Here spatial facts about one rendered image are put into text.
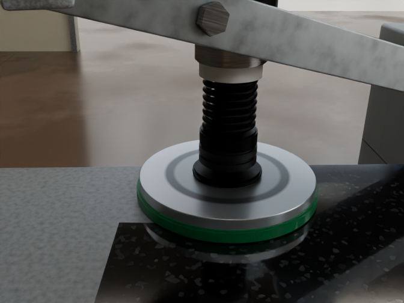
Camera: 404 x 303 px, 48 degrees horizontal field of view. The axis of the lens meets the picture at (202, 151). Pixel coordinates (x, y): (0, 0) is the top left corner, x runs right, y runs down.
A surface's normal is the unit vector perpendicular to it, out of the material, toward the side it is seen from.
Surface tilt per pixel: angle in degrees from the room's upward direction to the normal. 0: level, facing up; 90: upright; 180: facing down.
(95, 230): 0
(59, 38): 90
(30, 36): 90
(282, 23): 90
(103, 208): 0
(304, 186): 0
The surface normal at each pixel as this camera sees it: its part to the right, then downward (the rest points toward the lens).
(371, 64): 0.42, 0.38
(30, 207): 0.01, -0.91
